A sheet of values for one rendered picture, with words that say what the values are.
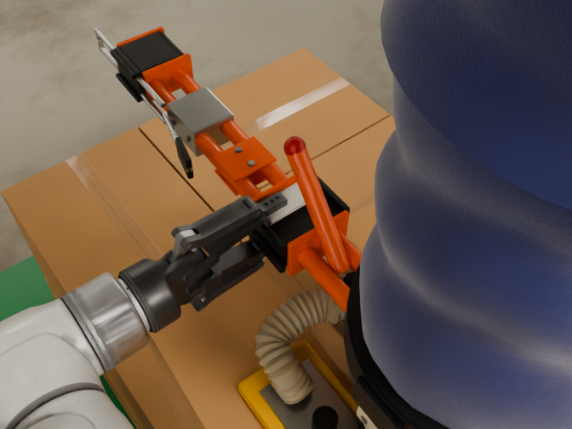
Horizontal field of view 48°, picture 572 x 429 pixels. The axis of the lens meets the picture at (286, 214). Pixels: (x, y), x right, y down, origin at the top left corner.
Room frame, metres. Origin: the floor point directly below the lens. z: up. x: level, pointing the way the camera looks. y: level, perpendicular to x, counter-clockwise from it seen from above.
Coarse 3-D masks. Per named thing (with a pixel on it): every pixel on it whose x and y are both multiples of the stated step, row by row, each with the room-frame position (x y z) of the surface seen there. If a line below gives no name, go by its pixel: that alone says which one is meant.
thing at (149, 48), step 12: (144, 36) 0.78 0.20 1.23; (156, 36) 0.78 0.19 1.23; (120, 48) 0.76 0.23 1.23; (132, 48) 0.75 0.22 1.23; (144, 48) 0.76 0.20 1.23; (156, 48) 0.76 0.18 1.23; (168, 48) 0.76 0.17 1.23; (132, 60) 0.73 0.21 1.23; (144, 60) 0.73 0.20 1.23; (156, 60) 0.73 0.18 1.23; (168, 60) 0.73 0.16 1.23; (180, 60) 0.73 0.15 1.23; (144, 72) 0.70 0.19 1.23; (156, 72) 0.71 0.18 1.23; (168, 72) 0.72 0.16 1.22; (192, 72) 0.74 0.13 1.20; (168, 84) 0.72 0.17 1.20
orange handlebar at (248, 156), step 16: (176, 80) 0.71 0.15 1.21; (192, 80) 0.71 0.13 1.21; (160, 96) 0.67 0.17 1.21; (224, 128) 0.62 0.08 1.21; (240, 128) 0.62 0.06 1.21; (208, 144) 0.58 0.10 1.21; (240, 144) 0.58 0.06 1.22; (256, 144) 0.58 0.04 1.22; (224, 160) 0.55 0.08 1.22; (240, 160) 0.55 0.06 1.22; (256, 160) 0.55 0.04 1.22; (272, 160) 0.55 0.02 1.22; (224, 176) 0.54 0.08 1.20; (240, 176) 0.52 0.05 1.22; (256, 176) 0.55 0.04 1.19; (272, 176) 0.53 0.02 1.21; (240, 192) 0.51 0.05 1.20; (256, 192) 0.50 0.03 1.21; (304, 256) 0.41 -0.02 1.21; (320, 256) 0.41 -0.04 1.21; (352, 256) 0.41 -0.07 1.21; (320, 272) 0.39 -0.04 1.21; (336, 288) 0.37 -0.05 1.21
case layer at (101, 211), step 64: (320, 64) 1.61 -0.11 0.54; (256, 128) 1.32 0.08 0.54; (320, 128) 1.32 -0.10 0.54; (384, 128) 1.32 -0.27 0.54; (64, 192) 1.08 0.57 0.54; (128, 192) 1.08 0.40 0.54; (192, 192) 1.08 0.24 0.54; (64, 256) 0.88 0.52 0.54; (128, 256) 0.88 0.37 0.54; (128, 384) 0.56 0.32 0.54
